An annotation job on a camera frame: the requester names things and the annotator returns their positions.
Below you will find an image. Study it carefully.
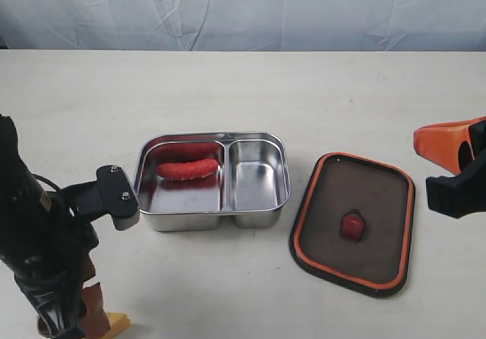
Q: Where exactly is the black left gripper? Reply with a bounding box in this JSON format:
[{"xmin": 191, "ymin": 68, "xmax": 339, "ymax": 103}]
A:
[{"xmin": 14, "ymin": 223, "xmax": 111, "ymax": 339}]

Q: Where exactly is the red toy sausage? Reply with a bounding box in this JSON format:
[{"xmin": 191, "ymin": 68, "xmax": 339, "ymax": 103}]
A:
[{"xmin": 156, "ymin": 158, "xmax": 219, "ymax": 182}]

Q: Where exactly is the stainless steel lunch box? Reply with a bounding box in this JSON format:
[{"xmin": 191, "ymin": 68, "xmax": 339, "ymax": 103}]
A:
[{"xmin": 134, "ymin": 131, "xmax": 291, "ymax": 232}]

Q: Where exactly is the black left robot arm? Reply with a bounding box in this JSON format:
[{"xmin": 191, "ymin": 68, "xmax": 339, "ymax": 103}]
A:
[{"xmin": 1, "ymin": 116, "xmax": 111, "ymax": 338}]

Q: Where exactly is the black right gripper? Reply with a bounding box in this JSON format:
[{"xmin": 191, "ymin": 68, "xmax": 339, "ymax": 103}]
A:
[{"xmin": 413, "ymin": 116, "xmax": 485, "ymax": 219}]

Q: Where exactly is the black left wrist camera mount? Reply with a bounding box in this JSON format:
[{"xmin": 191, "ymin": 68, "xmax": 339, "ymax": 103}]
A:
[{"xmin": 62, "ymin": 165, "xmax": 140, "ymax": 231}]

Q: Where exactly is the blue-grey backdrop cloth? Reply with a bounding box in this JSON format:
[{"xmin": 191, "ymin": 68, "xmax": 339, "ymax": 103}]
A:
[{"xmin": 1, "ymin": 0, "xmax": 485, "ymax": 52}]

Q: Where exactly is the dark transparent lunch box lid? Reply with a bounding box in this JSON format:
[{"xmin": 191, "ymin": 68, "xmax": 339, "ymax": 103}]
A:
[{"xmin": 289, "ymin": 152, "xmax": 415, "ymax": 298}]

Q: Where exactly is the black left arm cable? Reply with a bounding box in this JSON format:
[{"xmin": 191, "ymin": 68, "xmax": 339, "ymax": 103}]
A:
[{"xmin": 28, "ymin": 173, "xmax": 65, "ymax": 195}]

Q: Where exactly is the yellow toy cheese wedge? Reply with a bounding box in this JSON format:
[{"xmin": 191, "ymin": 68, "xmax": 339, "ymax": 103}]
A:
[{"xmin": 106, "ymin": 312, "xmax": 131, "ymax": 335}]

